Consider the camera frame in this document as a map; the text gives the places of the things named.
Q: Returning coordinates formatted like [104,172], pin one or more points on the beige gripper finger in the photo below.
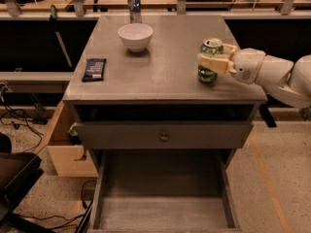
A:
[219,63]
[229,49]

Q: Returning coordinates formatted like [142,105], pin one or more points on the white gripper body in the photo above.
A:
[247,65]

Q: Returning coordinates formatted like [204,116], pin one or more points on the green soda can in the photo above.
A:
[210,46]

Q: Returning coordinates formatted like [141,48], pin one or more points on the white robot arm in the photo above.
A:
[287,82]

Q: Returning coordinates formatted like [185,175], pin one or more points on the tall silver can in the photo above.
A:
[134,7]

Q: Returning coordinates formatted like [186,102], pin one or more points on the white ceramic bowl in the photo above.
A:
[136,36]

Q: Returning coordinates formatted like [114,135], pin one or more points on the round metal drawer knob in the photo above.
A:
[164,137]

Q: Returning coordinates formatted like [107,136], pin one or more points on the grey wooden cabinet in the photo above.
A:
[159,84]

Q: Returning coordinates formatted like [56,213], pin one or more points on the dark blue snack packet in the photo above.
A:
[94,70]

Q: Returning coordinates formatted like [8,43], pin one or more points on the upper grey drawer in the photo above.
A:
[145,136]

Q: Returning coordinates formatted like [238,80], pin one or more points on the lower open grey drawer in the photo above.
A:
[162,191]

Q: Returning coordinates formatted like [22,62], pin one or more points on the black equipment at left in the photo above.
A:
[18,173]

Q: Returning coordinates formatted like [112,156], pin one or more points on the metal rail frame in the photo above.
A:
[233,8]

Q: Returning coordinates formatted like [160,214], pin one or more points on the green handled tool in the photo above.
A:
[53,20]

